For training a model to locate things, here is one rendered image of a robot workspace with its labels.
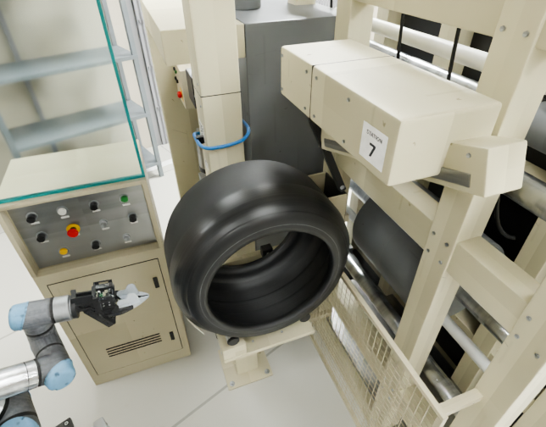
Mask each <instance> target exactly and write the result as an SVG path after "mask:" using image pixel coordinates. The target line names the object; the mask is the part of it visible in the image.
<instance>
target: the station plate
mask: <svg viewBox="0 0 546 427"><path fill-rule="evenodd" d="M387 141H388V137H387V136H385V135H384V134H382V133H381V132H380V131H379V130H377V129H376V128H375V127H373V126H372V125H370V124H368V123H367V122H366V121H364V124H363V130H362V136H361V142H360V148H359V154H360V155H361V156H362V157H363V158H365V159H366V160H367V161H368V162H369V163H371V164H372V165H373V166H374V167H375V168H377V169H378V170H379V171H380V172H382V167H383V163H384V158H385V153H386V149H387Z"/></svg>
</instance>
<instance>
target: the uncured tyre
mask: <svg viewBox="0 0 546 427"><path fill-rule="evenodd" d="M288 231H289V232H288ZM281 232H288V234H287V236H286V237H285V239H284V240H283V241H282V242H281V244H280V245H279V246H278V247H276V248H275V249H274V250H273V251H271V252H270V253H268V254H267V255H265V256H263V257H262V258H259V259H257V260H255V261H253V262H250V263H245V264H239V265H222V264H223V263H224V262H225V261H226V260H227V259H228V258H229V257H230V256H231V255H233V254H234V253H235V252H237V251H238V250H240V249H241V248H243V247H245V246H246V245H247V244H249V243H251V242H253V241H256V240H258V239H260V238H262V237H265V236H269V235H273V234H276V233H281ZM349 245H350V242H349V234H348V229H347V226H346V224H345V221H344V219H343V216H342V215H341V213H340V212H339V211H338V209H337V208H336V207H335V206H334V204H333V203H332V202H331V201H330V200H329V198H328V197H327V196H326V195H325V194H324V192H323V191H322V190H321V189H320V188H319V187H318V186H317V185H316V184H315V183H314V182H313V180H312V179H311V178H309V177H308V176H307V175H306V174H305V173H304V172H302V171H300V170H299V169H295V168H294V167H292V166H290V165H287V164H284V163H280V162H277V161H271V160H249V161H243V162H239V163H235V164H230V165H227V166H225V167H223V168H221V169H217V170H216V171H214V172H212V173H211V174H209V175H207V176H205V177H203V178H202V179H201V180H200V181H198V182H197V183H196V184H195V185H194V186H192V187H191V188H190V189H189V190H188V191H187V192H186V193H185V194H184V196H183V197H182V198H181V199H180V201H179V202H178V203H177V204H176V206H175V208H174V210H173V212H172V214H171V216H170V219H169V222H168V224H167V228H166V232H165V235H164V255H165V259H166V263H167V268H168V272H169V277H170V284H171V289H172V293H173V296H174V298H175V301H176V303H177V305H178V307H179V308H180V310H181V311H182V312H183V314H184V315H185V316H186V317H187V318H188V319H189V320H190V321H191V322H193V323H194V324H195V325H196V326H197V327H199V328H201V329H203V330H207V331H209V332H213V333H215V334H219V335H222V336H230V337H251V336H261V335H265V334H268V333H271V332H274V331H277V330H280V329H283V328H285V327H287V326H289V325H291V324H293V323H295V322H297V321H299V320H300V319H302V318H303V317H305V316H306V315H308V314H309V313H311V312H312V311H313V310H315V309H316V308H317V307H318V306H320V305H321V304H322V303H323V302H324V301H325V300H326V298H327V297H328V296H329V295H330V294H331V293H332V291H333V290H334V288H335V287H336V285H337V283H338V281H339V280H340V278H341V276H342V274H343V270H344V268H345V265H346V262H347V260H348V254H349Z"/></svg>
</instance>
